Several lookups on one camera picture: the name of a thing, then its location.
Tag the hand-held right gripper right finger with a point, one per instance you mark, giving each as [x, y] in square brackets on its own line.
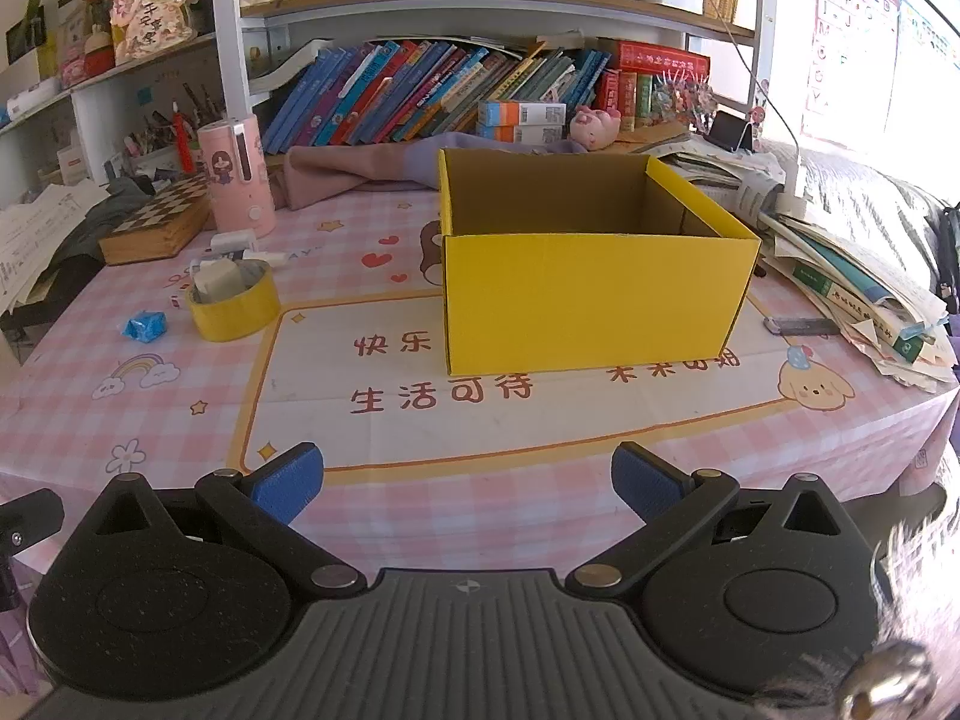
[645, 480]

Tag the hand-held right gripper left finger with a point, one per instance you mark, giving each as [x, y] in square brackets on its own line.
[289, 476]

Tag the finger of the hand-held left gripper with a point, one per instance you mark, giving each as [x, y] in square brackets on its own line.
[34, 516]

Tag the yellow tape roll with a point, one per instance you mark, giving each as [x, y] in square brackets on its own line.
[225, 319]

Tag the yellow cardboard box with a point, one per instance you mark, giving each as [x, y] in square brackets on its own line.
[585, 300]

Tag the white eraser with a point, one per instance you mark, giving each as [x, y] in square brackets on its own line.
[221, 279]

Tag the blue wrapper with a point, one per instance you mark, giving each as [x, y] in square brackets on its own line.
[144, 325]

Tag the pink cylindrical container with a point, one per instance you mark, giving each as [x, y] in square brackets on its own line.
[236, 195]

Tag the pink checkered tablecloth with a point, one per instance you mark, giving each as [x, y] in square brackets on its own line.
[150, 405]

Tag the white spray bottle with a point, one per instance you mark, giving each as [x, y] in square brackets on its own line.
[271, 259]

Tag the small grey flat device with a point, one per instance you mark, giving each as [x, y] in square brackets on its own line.
[802, 326]

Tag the small white box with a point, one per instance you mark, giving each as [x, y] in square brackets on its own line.
[232, 243]

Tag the dark clothing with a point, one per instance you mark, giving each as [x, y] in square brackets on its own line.
[82, 240]

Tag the pile of books and papers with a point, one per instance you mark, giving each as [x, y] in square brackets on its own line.
[840, 277]

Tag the white printed paper sheets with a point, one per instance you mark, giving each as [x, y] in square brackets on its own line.
[45, 232]

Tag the fluffy grey garment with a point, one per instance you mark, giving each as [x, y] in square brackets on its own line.
[922, 577]

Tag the wooden chessboard box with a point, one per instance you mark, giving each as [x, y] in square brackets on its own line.
[161, 210]

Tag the silver metal bell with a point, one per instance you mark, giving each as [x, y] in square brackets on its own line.
[889, 682]

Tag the brown cardboard sheet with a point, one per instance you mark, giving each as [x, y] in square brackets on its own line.
[652, 141]

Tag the red bottle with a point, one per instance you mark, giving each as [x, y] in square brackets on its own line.
[184, 142]

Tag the pink pig plush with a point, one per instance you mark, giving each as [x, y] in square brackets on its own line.
[594, 127]

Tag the black phone on stand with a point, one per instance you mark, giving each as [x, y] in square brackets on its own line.
[731, 131]

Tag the orange blue white carton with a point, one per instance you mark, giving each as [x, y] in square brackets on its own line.
[521, 113]
[525, 135]

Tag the pen holder with pens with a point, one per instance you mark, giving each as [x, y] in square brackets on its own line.
[157, 127]

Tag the purple cloth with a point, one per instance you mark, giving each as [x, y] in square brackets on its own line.
[465, 144]

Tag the colourful sparkly ornament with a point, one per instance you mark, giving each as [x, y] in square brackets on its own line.
[682, 101]

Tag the row of leaning books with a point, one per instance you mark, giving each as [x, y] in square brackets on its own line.
[420, 90]

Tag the lying grey book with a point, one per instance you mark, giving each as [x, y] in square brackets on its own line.
[289, 67]

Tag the red thick book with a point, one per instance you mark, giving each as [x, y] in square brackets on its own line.
[664, 58]

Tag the white wooden bookshelf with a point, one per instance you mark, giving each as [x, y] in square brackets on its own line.
[225, 30]

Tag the black picture frame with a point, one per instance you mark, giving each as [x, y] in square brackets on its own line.
[30, 34]

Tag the alphabet wall poster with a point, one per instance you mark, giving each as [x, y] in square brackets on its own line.
[847, 37]

